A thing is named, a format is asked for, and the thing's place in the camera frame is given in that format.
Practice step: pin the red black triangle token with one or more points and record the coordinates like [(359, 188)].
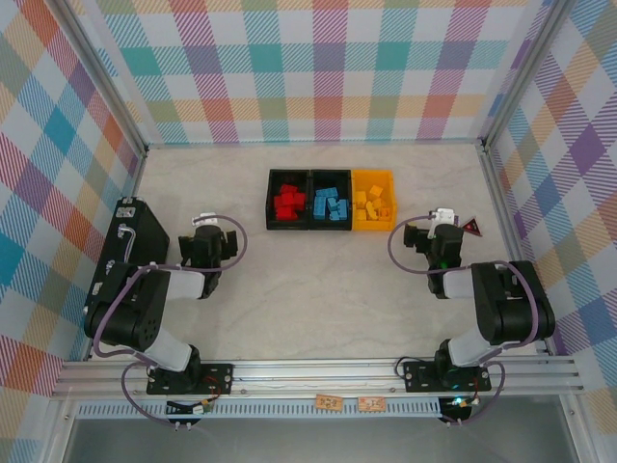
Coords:
[(471, 226)]

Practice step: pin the aluminium frame post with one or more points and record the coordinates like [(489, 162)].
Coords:
[(106, 77), (528, 72)]

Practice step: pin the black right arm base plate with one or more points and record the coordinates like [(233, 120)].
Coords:
[(419, 377)]

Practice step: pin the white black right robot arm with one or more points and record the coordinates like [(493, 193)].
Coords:
[(458, 285)]

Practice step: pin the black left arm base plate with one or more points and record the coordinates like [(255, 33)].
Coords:
[(219, 378)]

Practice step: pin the yellow plastic bin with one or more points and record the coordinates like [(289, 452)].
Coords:
[(373, 226)]

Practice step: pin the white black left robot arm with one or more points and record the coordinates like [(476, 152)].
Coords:
[(183, 284)]

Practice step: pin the black plastic bin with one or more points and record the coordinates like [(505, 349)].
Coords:
[(330, 226), (289, 226)]

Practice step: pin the orange paper tag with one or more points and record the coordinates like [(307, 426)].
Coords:
[(327, 401), (371, 403)]

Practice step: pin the thin aluminium frame rail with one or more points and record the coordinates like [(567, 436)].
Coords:
[(313, 143)]

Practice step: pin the wide aluminium mounting rail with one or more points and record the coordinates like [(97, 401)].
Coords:
[(313, 378)]

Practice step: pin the black hard carrying case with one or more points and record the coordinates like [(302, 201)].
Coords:
[(149, 231)]

